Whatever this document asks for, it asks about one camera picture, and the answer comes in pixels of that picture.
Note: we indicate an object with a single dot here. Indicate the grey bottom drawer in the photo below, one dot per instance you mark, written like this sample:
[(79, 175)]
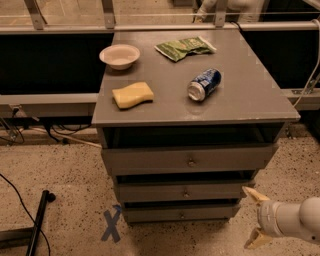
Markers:
[(182, 213)]

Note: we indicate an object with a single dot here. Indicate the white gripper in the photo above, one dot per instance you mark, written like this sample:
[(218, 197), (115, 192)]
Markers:
[(267, 215)]

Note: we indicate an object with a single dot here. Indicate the yellow sponge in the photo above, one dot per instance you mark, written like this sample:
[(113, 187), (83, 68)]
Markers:
[(132, 95)]

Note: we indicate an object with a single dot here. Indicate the black stand leg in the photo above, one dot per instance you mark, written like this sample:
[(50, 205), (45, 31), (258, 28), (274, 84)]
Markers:
[(28, 236)]

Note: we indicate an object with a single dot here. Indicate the green chip bag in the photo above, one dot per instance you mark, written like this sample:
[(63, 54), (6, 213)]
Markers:
[(177, 50)]

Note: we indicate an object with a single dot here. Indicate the grey drawer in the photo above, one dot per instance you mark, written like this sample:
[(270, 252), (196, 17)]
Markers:
[(187, 159), (182, 213), (181, 191)]

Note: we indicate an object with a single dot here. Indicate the blue soda can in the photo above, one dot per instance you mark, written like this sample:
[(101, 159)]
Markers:
[(204, 84)]

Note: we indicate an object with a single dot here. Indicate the blue tape cross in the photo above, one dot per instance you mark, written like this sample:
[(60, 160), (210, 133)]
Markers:
[(111, 220)]

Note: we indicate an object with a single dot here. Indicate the grey top drawer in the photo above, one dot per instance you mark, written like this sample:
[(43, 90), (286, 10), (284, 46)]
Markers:
[(187, 159)]

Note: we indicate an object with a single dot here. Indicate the grey drawer cabinet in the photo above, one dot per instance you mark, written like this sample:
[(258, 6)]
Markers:
[(246, 108)]

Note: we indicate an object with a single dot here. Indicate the white bowl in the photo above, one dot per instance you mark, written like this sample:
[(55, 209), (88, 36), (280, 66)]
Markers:
[(119, 56)]

